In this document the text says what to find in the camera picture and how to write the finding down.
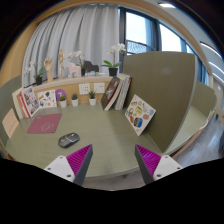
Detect white wall socket right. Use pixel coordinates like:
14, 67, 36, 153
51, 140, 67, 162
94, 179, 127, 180
94, 83, 105, 94

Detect middle orchid black pot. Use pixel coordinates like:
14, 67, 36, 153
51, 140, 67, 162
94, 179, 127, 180
68, 51, 87, 76

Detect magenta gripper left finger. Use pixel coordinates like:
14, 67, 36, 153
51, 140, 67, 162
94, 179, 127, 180
45, 145, 93, 186

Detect colourful illustrated card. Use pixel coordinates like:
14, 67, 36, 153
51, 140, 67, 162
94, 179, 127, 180
125, 95, 156, 136

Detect beige paper card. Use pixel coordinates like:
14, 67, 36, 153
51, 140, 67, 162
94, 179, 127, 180
2, 109, 19, 138

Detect dark cover leaning book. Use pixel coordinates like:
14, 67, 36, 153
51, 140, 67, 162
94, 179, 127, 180
101, 77, 120, 111

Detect purple round object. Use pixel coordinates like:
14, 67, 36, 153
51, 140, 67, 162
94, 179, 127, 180
55, 89, 67, 102

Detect wooden hand model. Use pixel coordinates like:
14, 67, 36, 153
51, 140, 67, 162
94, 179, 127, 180
44, 57, 53, 82

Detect grey curtain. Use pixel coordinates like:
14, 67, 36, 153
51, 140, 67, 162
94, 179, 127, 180
22, 4, 119, 87

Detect green felt desk divider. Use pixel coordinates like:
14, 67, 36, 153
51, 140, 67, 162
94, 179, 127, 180
123, 51, 197, 152

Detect black horse figurine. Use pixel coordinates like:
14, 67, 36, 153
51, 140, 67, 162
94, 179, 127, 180
84, 61, 99, 73

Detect small potted succulent right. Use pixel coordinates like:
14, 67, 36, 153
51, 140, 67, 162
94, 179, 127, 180
88, 91, 96, 106

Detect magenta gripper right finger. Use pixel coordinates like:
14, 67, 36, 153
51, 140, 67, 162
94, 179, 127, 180
135, 145, 182, 184

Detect small potted succulent left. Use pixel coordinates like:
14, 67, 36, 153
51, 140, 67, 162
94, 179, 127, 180
59, 95, 67, 108

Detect dark grey computer mouse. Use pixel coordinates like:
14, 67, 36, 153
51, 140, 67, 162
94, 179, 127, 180
58, 133, 80, 148

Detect illustrated white card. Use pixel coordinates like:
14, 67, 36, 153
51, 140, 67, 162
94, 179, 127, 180
37, 90, 57, 108

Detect small orchid black pot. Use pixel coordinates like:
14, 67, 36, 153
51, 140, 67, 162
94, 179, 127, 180
24, 61, 43, 85

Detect white wall socket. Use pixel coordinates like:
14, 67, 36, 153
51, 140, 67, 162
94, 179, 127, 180
94, 83, 105, 94
79, 83, 90, 95

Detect small potted succulent middle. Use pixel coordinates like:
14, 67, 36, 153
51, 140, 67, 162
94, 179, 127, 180
71, 93, 78, 107

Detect wooden mannequin figure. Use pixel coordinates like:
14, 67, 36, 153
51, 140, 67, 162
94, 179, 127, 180
58, 48, 65, 78

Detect small potted succulent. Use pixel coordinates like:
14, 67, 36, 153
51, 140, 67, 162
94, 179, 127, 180
59, 95, 67, 108
71, 93, 78, 107
88, 91, 96, 106

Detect white wall socket left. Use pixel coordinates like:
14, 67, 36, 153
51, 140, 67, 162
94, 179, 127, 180
79, 83, 90, 95

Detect white leaning books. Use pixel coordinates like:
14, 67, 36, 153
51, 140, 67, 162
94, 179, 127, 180
114, 73, 131, 110

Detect maroon mouse pad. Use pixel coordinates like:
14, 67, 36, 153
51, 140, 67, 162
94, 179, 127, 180
27, 113, 62, 134

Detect white orchid black pot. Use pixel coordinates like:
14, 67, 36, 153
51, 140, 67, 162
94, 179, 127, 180
102, 43, 126, 77

